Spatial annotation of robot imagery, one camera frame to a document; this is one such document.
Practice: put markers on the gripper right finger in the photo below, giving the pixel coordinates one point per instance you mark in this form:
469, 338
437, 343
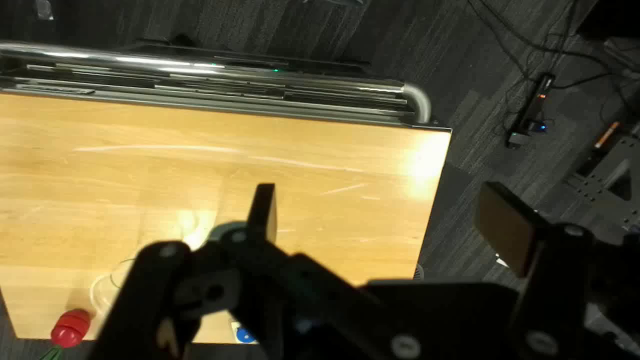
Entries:
505, 230

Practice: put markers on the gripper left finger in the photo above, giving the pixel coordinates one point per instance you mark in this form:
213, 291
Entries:
150, 300

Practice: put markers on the clear plastic cup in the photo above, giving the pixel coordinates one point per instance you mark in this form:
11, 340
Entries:
101, 295

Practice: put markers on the red toy vegetable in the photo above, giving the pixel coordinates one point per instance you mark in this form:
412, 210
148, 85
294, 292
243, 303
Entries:
70, 327

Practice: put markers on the grey cup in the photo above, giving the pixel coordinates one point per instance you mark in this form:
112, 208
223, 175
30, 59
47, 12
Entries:
220, 231

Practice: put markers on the blue and white small object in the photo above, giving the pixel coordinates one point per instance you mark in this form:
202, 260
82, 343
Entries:
244, 334

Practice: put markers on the grey perforated metal plate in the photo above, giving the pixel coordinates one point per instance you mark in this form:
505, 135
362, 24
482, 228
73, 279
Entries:
607, 187

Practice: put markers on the black power strip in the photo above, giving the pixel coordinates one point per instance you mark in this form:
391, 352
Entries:
531, 111

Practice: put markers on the orange marker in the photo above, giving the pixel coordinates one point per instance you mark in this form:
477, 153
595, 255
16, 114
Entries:
606, 134

